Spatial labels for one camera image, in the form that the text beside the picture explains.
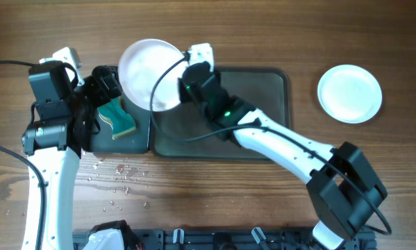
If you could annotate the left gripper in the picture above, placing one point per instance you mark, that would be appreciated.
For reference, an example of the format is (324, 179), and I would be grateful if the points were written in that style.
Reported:
(105, 83)

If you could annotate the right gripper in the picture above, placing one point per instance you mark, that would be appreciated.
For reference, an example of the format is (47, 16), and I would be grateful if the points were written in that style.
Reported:
(196, 78)

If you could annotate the green yellow sponge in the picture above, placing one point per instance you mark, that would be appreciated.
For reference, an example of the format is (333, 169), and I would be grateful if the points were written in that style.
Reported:
(119, 120)

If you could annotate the white plate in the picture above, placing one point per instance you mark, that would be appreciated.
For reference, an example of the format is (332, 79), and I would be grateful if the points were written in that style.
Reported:
(139, 70)
(349, 94)

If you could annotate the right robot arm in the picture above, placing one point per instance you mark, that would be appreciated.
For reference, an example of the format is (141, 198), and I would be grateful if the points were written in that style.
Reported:
(342, 185)

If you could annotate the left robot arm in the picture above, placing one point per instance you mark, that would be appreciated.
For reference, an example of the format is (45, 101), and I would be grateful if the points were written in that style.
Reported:
(53, 144)

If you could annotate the dark grey plate tray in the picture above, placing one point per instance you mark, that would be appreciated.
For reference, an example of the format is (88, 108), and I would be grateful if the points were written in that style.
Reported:
(267, 88)

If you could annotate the black water tray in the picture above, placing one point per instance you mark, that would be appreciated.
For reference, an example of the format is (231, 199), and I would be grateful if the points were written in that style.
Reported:
(135, 142)

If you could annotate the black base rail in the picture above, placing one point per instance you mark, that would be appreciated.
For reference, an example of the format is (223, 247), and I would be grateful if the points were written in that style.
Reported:
(282, 239)

